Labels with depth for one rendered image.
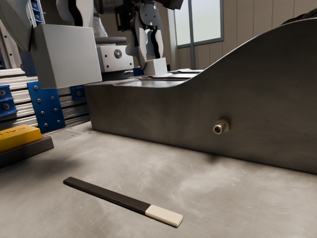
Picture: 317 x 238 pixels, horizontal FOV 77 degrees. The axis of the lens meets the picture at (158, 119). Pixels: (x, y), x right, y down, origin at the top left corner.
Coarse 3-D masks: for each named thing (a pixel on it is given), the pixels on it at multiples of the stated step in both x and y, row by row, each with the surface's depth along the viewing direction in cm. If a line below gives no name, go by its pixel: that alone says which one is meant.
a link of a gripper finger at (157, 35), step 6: (156, 30) 50; (150, 36) 50; (156, 36) 49; (150, 42) 52; (156, 42) 50; (162, 42) 51; (150, 48) 53; (156, 48) 51; (162, 48) 52; (150, 54) 54; (156, 54) 52; (162, 54) 52
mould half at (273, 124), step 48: (240, 48) 19; (288, 48) 17; (96, 96) 36; (144, 96) 29; (192, 96) 24; (240, 96) 21; (288, 96) 18; (192, 144) 26; (240, 144) 22; (288, 144) 19
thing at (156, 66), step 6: (150, 60) 47; (156, 60) 47; (162, 60) 49; (150, 66) 47; (156, 66) 47; (162, 66) 49; (126, 72) 56; (132, 72) 54; (138, 72) 51; (144, 72) 49; (150, 72) 48; (156, 72) 48; (162, 72) 50
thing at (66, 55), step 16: (48, 32) 17; (64, 32) 18; (80, 32) 19; (32, 48) 19; (48, 48) 17; (64, 48) 18; (80, 48) 19; (32, 64) 20; (48, 64) 18; (64, 64) 18; (80, 64) 19; (96, 64) 21; (48, 80) 18; (64, 80) 18; (80, 80) 20; (96, 80) 21
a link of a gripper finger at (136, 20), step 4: (136, 12) 44; (136, 16) 44; (132, 20) 44; (136, 20) 44; (140, 20) 45; (132, 24) 44; (136, 24) 44; (140, 24) 45; (132, 28) 44; (136, 28) 44; (132, 32) 45; (136, 32) 44; (136, 36) 44; (136, 40) 45; (136, 44) 45
